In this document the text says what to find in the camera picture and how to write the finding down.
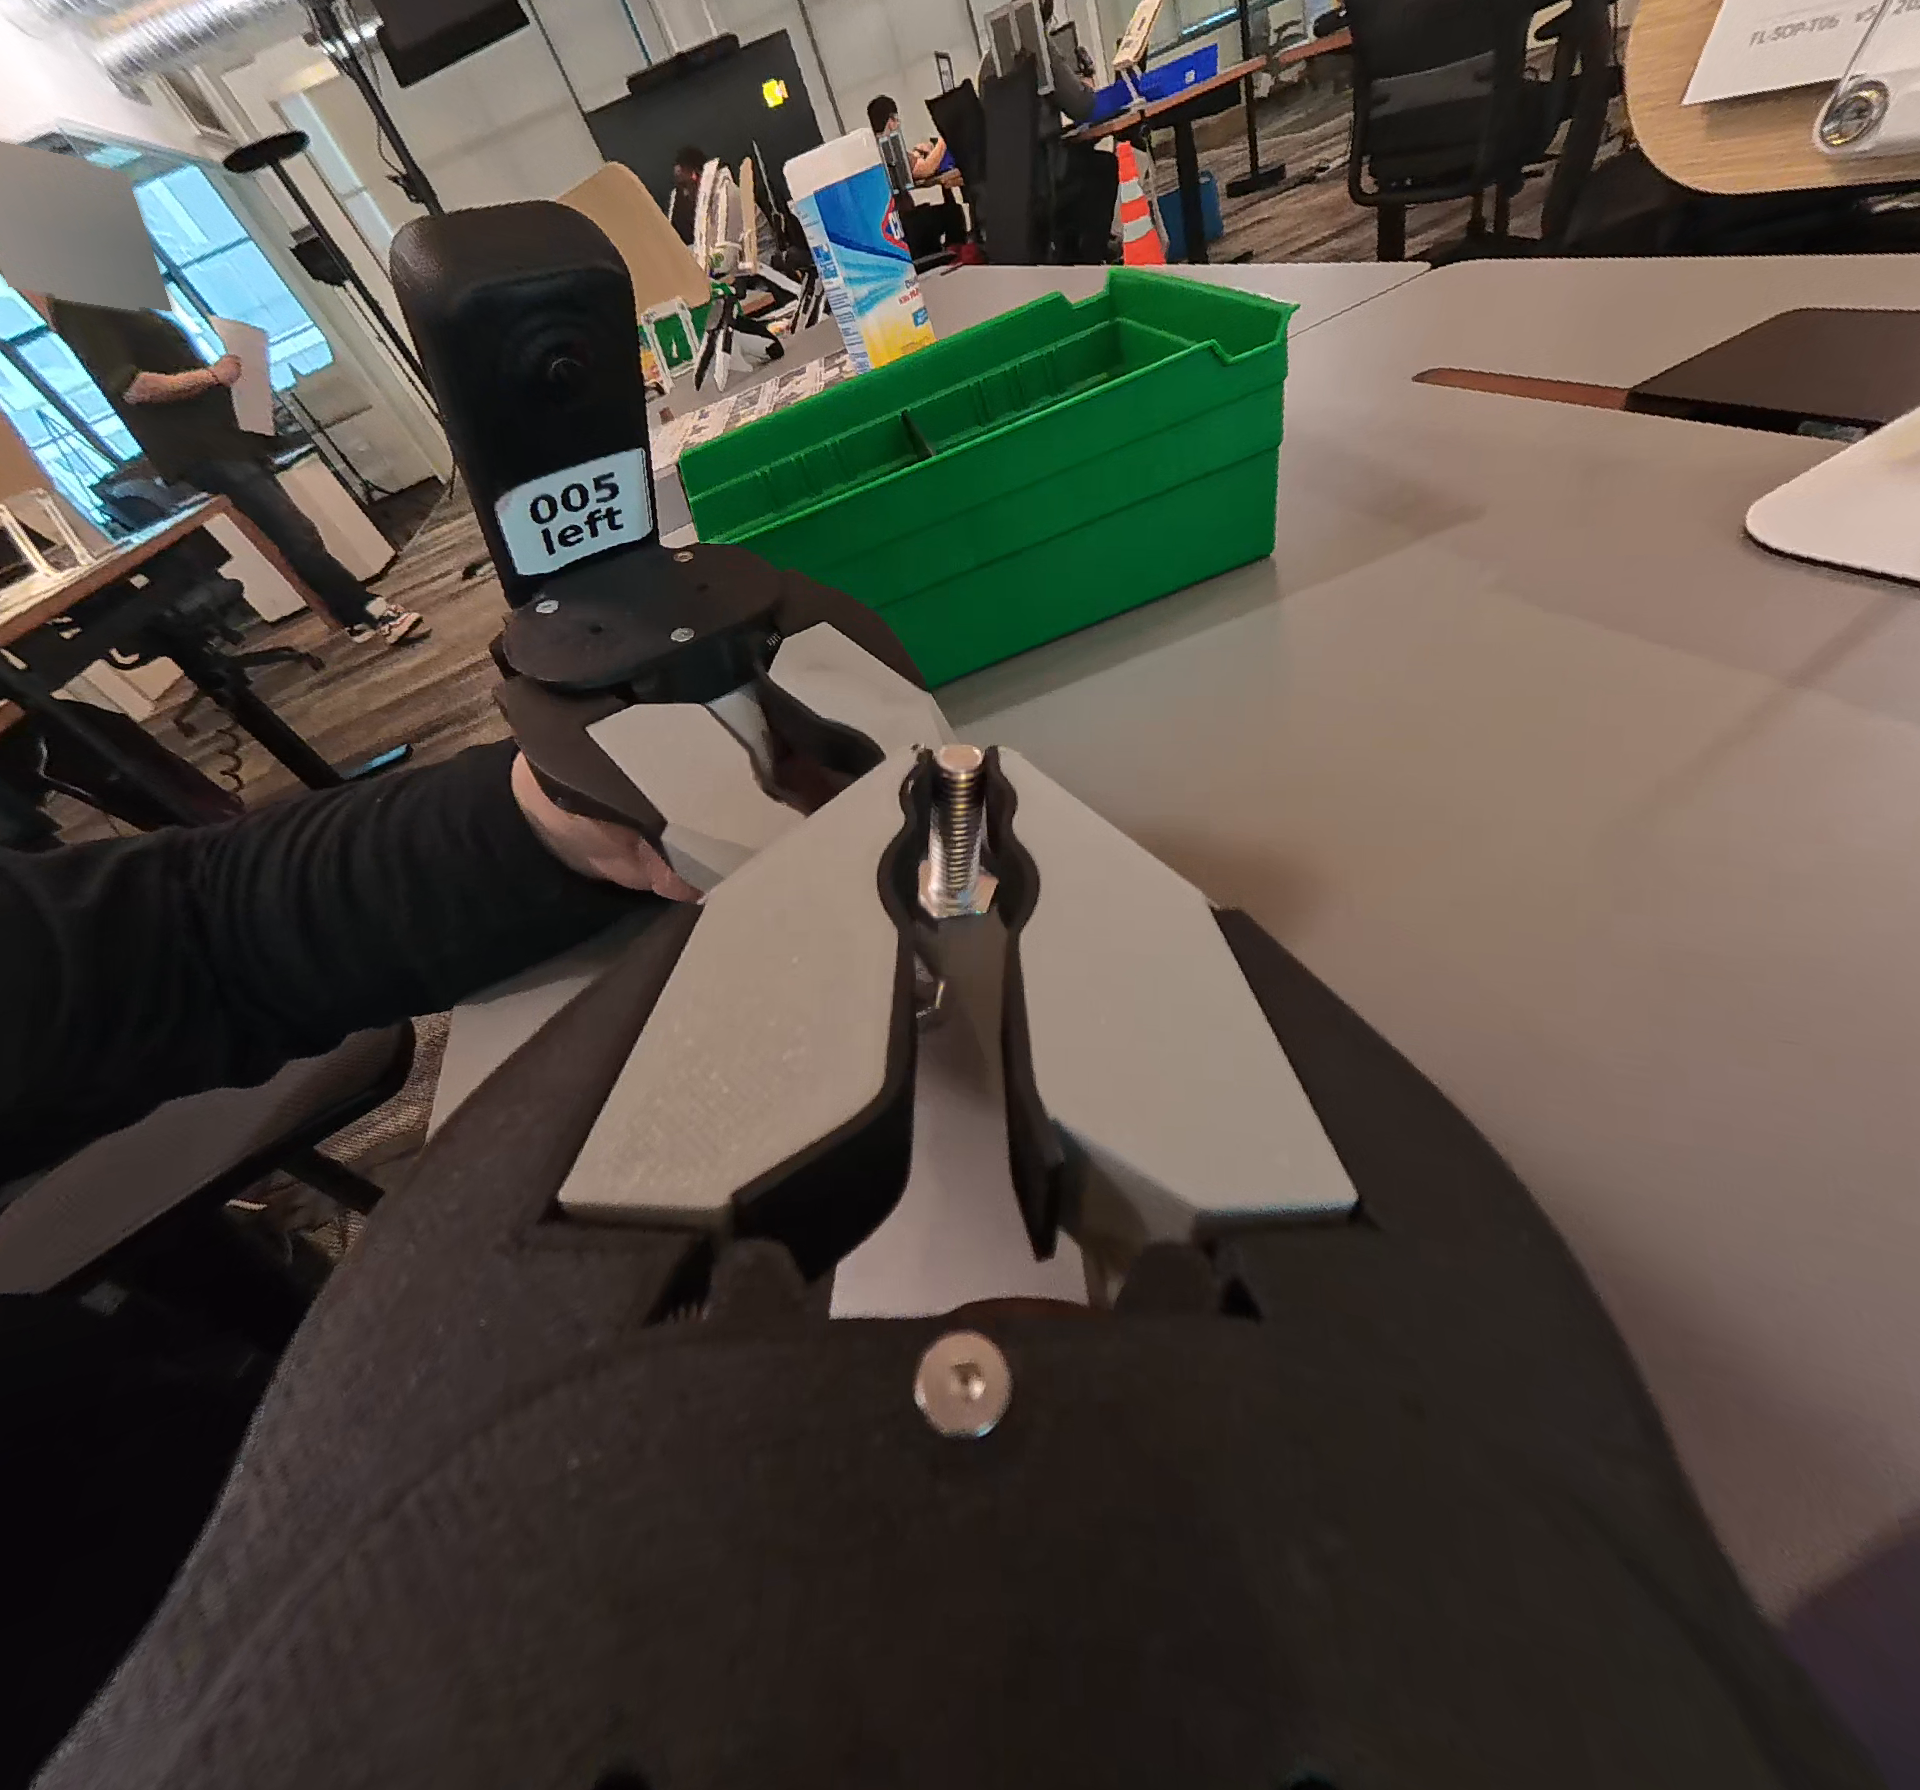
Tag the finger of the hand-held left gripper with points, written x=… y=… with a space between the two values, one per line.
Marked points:
x=660 y=783
x=857 y=692

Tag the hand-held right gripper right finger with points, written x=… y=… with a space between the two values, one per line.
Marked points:
x=1188 y=1056

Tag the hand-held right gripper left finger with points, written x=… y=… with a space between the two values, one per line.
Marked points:
x=723 y=1056

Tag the steel hex bolt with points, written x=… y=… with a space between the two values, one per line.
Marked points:
x=955 y=829

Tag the green plastic bin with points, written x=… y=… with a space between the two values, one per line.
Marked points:
x=1052 y=561

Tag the person's left forearm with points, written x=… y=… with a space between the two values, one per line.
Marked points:
x=224 y=951

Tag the black bin divider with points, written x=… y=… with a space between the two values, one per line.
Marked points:
x=919 y=429

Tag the black white patterned sheet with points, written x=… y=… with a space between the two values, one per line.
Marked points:
x=777 y=390

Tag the white cabinet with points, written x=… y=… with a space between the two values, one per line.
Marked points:
x=324 y=544

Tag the wooden board on stand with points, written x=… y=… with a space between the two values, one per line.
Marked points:
x=631 y=231

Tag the disinfecting wipes canister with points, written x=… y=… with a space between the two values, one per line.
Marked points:
x=873 y=275

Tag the white paper sheet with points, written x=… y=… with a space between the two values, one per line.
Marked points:
x=248 y=372

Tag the large black display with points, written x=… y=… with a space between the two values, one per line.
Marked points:
x=706 y=120

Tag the wooden office desk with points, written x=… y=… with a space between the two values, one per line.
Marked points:
x=88 y=580

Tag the black mesh office chair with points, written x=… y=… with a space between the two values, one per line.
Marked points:
x=178 y=1162

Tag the orange white striped traffic cone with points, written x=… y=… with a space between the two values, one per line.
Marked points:
x=1141 y=218

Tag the black floor lamp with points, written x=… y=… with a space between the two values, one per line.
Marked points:
x=269 y=150

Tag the black studio light panel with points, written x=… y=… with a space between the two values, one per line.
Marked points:
x=450 y=7

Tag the blue plastic bin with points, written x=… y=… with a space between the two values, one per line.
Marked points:
x=1165 y=83

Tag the person's dark trousers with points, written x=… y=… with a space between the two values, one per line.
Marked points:
x=105 y=1521

